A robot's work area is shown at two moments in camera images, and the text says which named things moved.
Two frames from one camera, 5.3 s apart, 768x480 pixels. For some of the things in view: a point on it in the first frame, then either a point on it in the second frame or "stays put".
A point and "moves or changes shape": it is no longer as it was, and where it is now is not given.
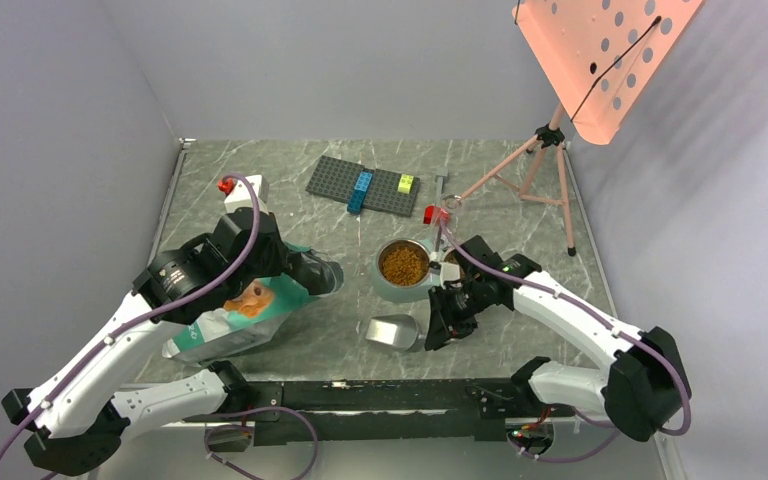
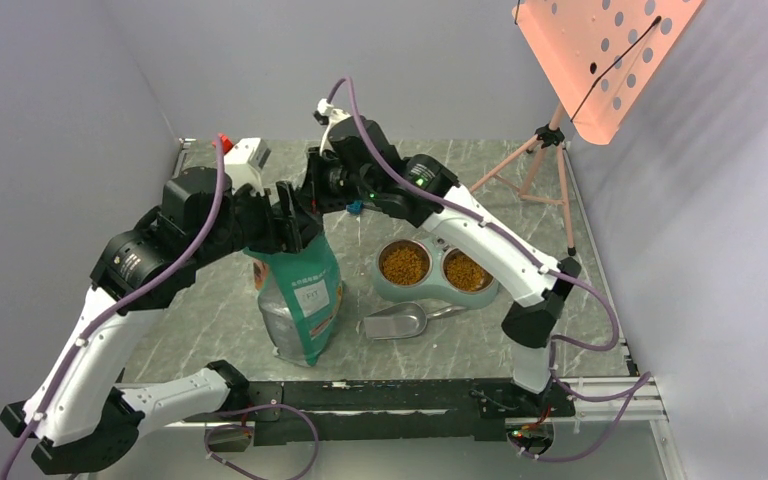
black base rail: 388,411 stays put
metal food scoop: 401,332 moves or changes shape
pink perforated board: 602,54 stays put
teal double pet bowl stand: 416,293 stays put
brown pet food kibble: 403,266 stays put
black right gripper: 445,323 → 314,188
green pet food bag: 254,311 → 300,298
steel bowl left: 403,263 stays put
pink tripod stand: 545,136 stays put
